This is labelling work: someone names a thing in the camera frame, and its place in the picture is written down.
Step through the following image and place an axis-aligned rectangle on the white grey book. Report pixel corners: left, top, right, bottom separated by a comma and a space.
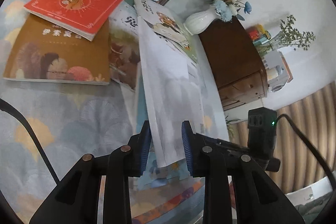
138, 17, 204, 168

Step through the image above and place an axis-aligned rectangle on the brown wooden cabinet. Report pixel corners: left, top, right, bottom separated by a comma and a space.
199, 18, 268, 110

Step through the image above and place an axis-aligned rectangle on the autumn forest cover book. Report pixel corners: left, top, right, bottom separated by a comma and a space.
109, 1, 140, 90

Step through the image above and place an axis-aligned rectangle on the white vase with flowers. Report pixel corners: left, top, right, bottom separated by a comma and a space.
183, 0, 252, 35

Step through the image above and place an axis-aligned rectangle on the white book with cartoon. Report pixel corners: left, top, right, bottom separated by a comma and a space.
134, 0, 197, 63

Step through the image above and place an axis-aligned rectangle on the brown illustrated book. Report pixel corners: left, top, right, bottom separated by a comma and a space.
3, 15, 110, 85

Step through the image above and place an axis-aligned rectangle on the red book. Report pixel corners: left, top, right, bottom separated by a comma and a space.
24, 0, 124, 41

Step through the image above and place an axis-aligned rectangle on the black cable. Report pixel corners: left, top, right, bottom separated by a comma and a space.
0, 98, 60, 185

